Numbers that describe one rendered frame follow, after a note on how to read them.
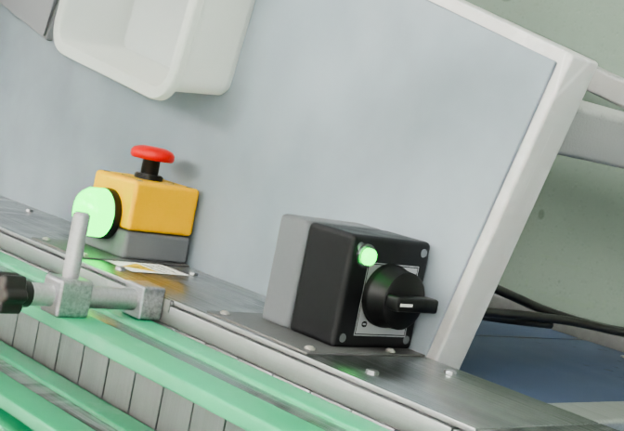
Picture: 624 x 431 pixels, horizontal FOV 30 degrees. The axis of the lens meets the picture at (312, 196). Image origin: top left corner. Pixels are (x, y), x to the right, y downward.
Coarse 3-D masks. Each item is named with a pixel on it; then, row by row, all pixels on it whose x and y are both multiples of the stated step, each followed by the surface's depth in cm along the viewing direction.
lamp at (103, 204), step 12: (84, 192) 102; (96, 192) 101; (108, 192) 102; (84, 204) 101; (96, 204) 100; (108, 204) 101; (120, 204) 102; (96, 216) 100; (108, 216) 101; (120, 216) 102; (96, 228) 101; (108, 228) 101
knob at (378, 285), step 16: (384, 272) 80; (400, 272) 80; (368, 288) 80; (384, 288) 79; (400, 288) 79; (416, 288) 80; (368, 304) 80; (384, 304) 79; (400, 304) 78; (416, 304) 79; (432, 304) 80; (384, 320) 79; (400, 320) 80
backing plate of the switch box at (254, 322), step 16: (240, 320) 82; (256, 320) 83; (272, 336) 79; (288, 336) 80; (304, 336) 81; (304, 352) 76; (320, 352) 76; (336, 352) 78; (352, 352) 79; (368, 352) 80; (384, 352) 81; (400, 352) 82; (416, 352) 83
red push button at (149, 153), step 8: (136, 152) 104; (144, 152) 103; (152, 152) 103; (160, 152) 104; (168, 152) 104; (144, 160) 105; (152, 160) 103; (160, 160) 104; (168, 160) 104; (144, 168) 105; (152, 168) 105
